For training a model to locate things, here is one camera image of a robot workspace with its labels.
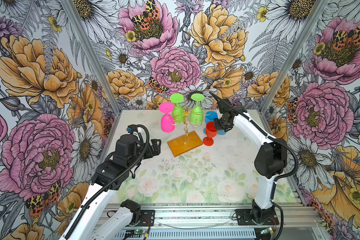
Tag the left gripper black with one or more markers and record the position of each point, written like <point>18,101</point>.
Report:
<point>150,154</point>

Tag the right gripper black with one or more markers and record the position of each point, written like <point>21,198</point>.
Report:
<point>218,127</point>

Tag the red wine glass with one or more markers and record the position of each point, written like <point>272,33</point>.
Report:
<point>211,132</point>

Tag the pink wine glass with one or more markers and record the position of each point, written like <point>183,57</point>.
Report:
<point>167,123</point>

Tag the green wine glass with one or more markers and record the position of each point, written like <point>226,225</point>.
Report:
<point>196,116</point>
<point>178,112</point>

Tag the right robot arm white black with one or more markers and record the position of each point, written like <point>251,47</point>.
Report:
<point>274,160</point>

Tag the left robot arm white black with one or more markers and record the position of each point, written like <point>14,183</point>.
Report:
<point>129,152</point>

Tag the gold wire rack wooden base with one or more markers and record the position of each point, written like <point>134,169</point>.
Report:
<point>189,140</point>

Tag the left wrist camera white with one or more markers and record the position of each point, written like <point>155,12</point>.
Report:
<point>132,128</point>

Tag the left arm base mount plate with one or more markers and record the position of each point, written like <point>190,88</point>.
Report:
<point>147,218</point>

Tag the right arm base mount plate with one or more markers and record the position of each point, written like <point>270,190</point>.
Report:
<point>246,216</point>

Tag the left aluminium frame post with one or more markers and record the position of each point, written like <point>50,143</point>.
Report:
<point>84,39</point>

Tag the aluminium frame post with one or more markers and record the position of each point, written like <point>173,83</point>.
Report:
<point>301,38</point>
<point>84,39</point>

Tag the aluminium front rail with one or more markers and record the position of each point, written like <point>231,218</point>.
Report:
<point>217,222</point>

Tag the right aluminium frame post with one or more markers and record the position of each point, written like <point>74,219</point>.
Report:
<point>301,38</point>

